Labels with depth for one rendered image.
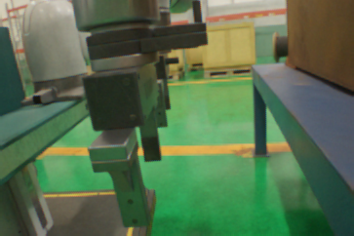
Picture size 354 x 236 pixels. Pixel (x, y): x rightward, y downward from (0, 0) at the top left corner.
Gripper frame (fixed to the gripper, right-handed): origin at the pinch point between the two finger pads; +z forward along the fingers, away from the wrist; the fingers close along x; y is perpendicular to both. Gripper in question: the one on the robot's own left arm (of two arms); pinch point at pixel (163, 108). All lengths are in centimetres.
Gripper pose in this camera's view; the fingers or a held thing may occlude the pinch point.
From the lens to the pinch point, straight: 55.7
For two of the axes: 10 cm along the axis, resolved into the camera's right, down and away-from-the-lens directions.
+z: 1.2, 9.6, 2.5
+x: 0.3, -2.5, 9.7
